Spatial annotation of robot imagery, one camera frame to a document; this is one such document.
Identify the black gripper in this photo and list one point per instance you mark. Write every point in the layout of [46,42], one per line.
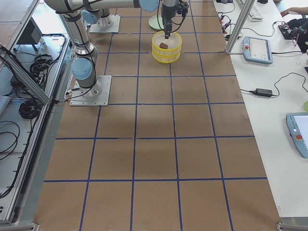
[167,13]

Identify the yellow bamboo steamer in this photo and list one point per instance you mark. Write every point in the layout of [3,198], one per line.
[173,43]
[165,57]

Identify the red-brown bun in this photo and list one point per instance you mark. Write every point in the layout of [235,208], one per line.
[163,46]

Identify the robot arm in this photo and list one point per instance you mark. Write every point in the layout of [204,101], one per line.
[154,4]
[84,66]

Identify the light green plate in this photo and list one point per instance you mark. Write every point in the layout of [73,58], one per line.
[156,23]

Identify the black power adapter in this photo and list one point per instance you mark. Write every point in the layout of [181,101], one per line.
[263,92]

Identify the teach pendant with red button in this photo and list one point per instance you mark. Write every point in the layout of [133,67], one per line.
[297,124]

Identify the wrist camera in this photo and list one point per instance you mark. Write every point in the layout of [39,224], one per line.
[182,8]

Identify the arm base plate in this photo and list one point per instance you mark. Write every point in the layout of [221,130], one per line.
[106,25]
[97,95]

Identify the aluminium frame post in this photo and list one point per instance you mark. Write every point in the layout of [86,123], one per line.
[239,25]

